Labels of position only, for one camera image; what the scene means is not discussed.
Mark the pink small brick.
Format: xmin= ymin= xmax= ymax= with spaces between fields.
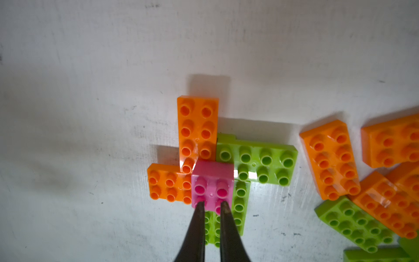
xmin=191 ymin=159 xmax=234 ymax=215

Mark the green brick long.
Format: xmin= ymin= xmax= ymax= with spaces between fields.
xmin=315 ymin=196 xmax=395 ymax=253
xmin=231 ymin=180 xmax=251 ymax=236

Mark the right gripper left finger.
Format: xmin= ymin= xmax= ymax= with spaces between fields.
xmin=174 ymin=202 xmax=205 ymax=262

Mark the orange brick top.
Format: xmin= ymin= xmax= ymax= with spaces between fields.
xmin=361 ymin=114 xmax=419 ymax=168

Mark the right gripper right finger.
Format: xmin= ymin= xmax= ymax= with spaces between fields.
xmin=220 ymin=202 xmax=251 ymax=262

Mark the orange brick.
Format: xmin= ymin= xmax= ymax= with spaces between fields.
xmin=300 ymin=120 xmax=361 ymax=201
xmin=177 ymin=96 xmax=219 ymax=174
xmin=349 ymin=171 xmax=419 ymax=240
xmin=147 ymin=163 xmax=192 ymax=205
xmin=361 ymin=114 xmax=419 ymax=168

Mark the green small brick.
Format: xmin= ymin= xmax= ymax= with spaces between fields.
xmin=398 ymin=231 xmax=419 ymax=262

